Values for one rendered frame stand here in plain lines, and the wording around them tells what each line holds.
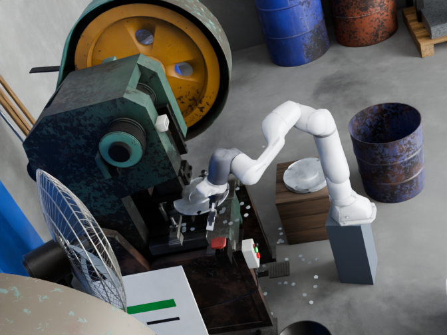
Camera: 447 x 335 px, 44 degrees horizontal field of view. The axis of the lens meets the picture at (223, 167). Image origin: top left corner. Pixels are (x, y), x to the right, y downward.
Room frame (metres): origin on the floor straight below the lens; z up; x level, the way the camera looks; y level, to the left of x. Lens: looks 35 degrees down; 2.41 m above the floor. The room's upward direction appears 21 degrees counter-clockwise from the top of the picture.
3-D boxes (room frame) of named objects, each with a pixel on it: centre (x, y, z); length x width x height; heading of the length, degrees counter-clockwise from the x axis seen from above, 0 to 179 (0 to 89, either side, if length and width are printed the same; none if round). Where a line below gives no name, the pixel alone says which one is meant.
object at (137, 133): (2.01, 0.36, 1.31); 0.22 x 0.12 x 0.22; 74
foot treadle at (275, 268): (2.20, 0.14, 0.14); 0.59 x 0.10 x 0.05; 74
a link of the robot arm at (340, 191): (2.09, -0.50, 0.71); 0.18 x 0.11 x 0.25; 174
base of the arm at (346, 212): (2.03, -0.53, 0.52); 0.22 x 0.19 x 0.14; 58
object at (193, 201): (2.20, 0.15, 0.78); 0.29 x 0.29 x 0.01
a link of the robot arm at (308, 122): (2.01, -0.46, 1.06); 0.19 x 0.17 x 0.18; 114
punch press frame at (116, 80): (2.28, 0.41, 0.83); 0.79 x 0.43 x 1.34; 74
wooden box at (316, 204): (2.56, -0.45, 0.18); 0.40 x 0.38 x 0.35; 72
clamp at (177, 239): (2.08, 0.32, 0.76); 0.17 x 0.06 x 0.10; 164
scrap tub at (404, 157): (2.62, -0.98, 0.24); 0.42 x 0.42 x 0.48
